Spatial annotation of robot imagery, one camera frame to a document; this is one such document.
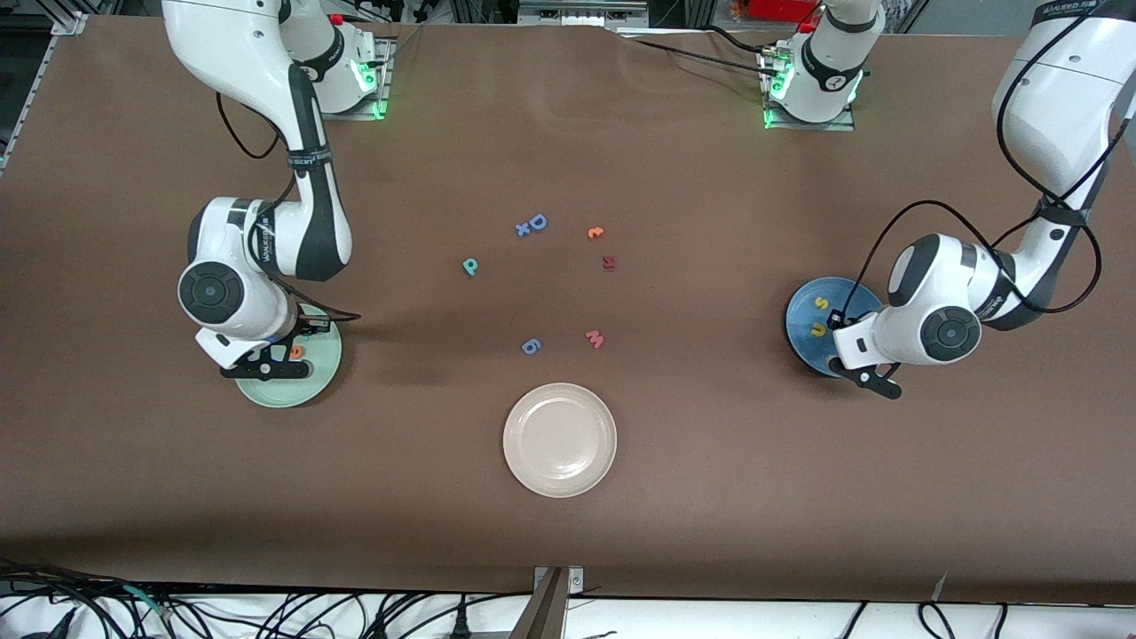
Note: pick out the grey metal camera post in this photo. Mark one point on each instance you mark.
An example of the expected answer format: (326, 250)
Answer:
(546, 612)

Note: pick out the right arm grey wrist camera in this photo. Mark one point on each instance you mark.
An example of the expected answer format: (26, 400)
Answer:
(266, 366)

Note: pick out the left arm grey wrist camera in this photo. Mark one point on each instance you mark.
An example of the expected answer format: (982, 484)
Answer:
(865, 379)

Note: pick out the black plug connector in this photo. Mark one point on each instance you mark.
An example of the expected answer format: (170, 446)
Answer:
(62, 626)

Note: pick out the red box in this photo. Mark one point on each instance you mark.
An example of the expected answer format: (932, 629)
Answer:
(781, 9)

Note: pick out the mint green plate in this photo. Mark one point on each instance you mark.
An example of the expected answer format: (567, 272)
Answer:
(306, 390)

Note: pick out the aluminium frame corner bracket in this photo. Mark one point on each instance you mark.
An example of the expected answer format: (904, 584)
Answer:
(69, 24)

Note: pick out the white plate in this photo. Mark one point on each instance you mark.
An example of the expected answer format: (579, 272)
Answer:
(560, 439)

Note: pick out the pink foam letter w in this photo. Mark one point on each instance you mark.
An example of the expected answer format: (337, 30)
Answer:
(595, 338)

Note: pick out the blue foam letter D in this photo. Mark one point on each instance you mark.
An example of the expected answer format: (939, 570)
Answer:
(537, 222)

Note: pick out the teal foam letter d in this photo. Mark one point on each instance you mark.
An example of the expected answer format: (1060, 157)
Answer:
(470, 266)

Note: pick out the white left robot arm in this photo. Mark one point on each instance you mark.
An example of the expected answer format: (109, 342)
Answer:
(1056, 115)

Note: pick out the white tape scrap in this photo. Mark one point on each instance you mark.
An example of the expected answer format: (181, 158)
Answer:
(941, 586)

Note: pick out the blue plate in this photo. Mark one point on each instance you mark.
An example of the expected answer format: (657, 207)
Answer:
(803, 311)

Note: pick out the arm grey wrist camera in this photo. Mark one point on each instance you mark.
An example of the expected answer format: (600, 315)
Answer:
(266, 366)
(865, 379)

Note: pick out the blue foam letter g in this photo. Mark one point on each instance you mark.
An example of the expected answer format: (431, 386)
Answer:
(531, 346)

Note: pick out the grey metal box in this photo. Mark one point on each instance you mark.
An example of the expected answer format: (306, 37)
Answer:
(577, 11)

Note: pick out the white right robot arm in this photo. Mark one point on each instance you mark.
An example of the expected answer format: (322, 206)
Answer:
(231, 53)

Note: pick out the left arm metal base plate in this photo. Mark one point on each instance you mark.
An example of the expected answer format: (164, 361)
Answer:
(808, 126)

